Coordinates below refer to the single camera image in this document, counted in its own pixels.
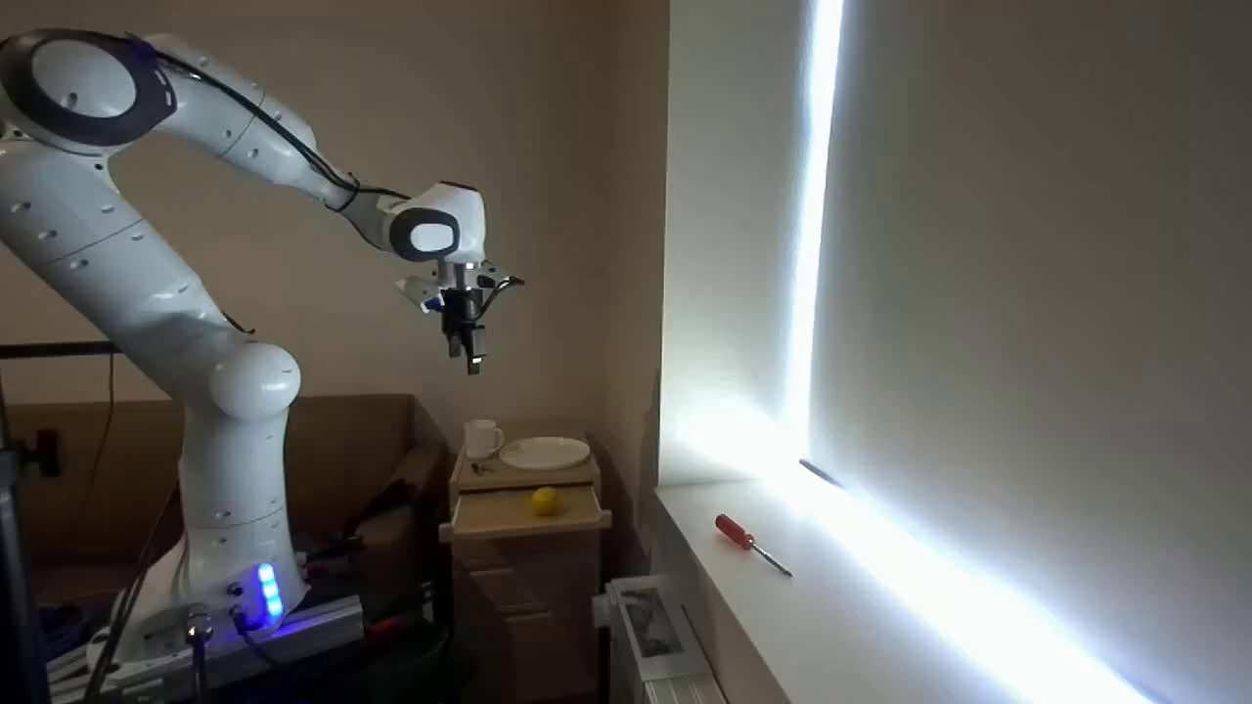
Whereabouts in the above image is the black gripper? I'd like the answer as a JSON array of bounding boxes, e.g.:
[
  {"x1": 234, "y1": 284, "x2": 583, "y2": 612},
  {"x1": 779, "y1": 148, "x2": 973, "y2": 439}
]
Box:
[{"x1": 400, "y1": 261, "x2": 520, "y2": 376}]

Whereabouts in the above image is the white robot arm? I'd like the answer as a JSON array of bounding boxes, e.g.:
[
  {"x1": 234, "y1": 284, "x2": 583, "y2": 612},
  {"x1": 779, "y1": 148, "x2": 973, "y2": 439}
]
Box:
[{"x1": 0, "y1": 27, "x2": 513, "y2": 623}]

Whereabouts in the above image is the white round tray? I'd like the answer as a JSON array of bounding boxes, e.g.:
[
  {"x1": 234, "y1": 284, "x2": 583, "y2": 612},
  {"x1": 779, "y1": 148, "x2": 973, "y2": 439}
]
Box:
[{"x1": 503, "y1": 435, "x2": 590, "y2": 474}]

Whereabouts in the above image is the white cup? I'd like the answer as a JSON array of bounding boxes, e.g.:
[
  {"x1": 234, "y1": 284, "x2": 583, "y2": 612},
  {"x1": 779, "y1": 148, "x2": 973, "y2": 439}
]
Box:
[{"x1": 462, "y1": 419, "x2": 507, "y2": 460}]

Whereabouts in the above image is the yellow ball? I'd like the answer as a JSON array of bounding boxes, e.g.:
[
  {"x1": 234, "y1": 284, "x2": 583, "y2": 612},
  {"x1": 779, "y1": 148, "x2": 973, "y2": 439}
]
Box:
[{"x1": 527, "y1": 490, "x2": 564, "y2": 514}]

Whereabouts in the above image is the wooden cabinet stand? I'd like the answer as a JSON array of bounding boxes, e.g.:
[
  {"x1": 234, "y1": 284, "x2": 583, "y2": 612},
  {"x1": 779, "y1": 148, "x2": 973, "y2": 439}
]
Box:
[{"x1": 437, "y1": 458, "x2": 616, "y2": 704}]

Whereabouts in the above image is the white radiator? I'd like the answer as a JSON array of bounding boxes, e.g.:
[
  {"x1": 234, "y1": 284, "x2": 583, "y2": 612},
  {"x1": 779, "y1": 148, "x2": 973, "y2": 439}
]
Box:
[{"x1": 595, "y1": 573, "x2": 730, "y2": 704}]

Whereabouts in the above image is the brown cardboard box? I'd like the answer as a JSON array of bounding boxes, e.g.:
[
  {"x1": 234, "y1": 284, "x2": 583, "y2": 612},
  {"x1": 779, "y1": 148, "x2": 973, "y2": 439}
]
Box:
[{"x1": 7, "y1": 394, "x2": 447, "y2": 606}]

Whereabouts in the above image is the left roller blind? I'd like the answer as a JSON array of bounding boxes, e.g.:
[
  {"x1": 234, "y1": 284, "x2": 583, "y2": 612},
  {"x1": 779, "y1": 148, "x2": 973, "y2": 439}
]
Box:
[{"x1": 657, "y1": 0, "x2": 809, "y2": 486}]

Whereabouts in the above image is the roller blind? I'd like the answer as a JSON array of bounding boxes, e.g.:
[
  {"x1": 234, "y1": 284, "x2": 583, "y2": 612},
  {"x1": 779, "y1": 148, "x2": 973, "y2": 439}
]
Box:
[
  {"x1": 809, "y1": 0, "x2": 1252, "y2": 704},
  {"x1": 657, "y1": 0, "x2": 809, "y2": 486}
]

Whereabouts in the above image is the black horizontal bar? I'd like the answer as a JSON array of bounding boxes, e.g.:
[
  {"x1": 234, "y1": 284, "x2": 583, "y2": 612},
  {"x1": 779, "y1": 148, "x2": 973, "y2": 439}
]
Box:
[{"x1": 0, "y1": 340, "x2": 123, "y2": 359}]

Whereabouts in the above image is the right roller blind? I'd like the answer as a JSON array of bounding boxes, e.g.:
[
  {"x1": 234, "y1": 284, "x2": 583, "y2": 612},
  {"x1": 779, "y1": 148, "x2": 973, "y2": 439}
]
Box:
[{"x1": 809, "y1": 0, "x2": 1252, "y2": 704}]

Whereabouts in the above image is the red handled screwdriver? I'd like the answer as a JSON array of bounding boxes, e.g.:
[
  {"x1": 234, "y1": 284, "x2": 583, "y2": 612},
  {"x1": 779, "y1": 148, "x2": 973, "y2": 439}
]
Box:
[{"x1": 714, "y1": 512, "x2": 795, "y2": 577}]

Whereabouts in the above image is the robot base plate with lights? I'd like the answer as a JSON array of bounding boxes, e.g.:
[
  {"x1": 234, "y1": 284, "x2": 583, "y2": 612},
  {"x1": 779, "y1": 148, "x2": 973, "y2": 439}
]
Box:
[{"x1": 47, "y1": 557, "x2": 363, "y2": 704}]

